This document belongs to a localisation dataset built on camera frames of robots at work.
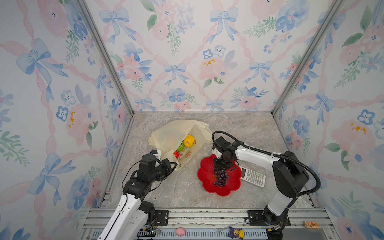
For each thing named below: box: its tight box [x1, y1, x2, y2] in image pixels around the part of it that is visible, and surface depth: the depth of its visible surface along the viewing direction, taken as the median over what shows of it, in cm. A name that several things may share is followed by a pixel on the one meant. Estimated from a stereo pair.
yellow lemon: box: [183, 135, 195, 148], surface depth 100 cm
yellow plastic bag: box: [148, 120, 213, 171], surface depth 90 cm
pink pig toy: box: [175, 227, 186, 237], surface depth 71 cm
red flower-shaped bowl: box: [197, 154, 242, 197], surface depth 87 cm
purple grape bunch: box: [213, 170, 229, 188], surface depth 85 cm
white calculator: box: [240, 166, 266, 188], surface depth 89 cm
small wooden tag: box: [305, 221, 320, 229], surface depth 73 cm
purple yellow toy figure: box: [227, 226, 245, 240], surface depth 70 cm
